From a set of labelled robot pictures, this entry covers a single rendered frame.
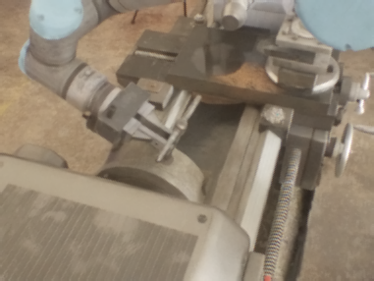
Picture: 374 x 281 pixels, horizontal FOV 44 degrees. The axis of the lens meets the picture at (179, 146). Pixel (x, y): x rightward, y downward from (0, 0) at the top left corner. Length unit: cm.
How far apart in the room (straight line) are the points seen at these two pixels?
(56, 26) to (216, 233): 45
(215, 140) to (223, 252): 100
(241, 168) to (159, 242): 79
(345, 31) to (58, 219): 51
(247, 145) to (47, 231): 92
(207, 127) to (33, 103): 160
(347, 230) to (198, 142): 102
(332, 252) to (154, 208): 166
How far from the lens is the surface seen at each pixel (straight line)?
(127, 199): 78
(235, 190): 142
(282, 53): 151
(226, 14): 161
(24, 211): 81
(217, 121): 178
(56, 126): 291
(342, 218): 247
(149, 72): 176
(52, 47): 91
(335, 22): 51
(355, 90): 173
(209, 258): 72
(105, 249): 73
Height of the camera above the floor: 196
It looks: 47 degrees down
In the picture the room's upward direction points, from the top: 3 degrees counter-clockwise
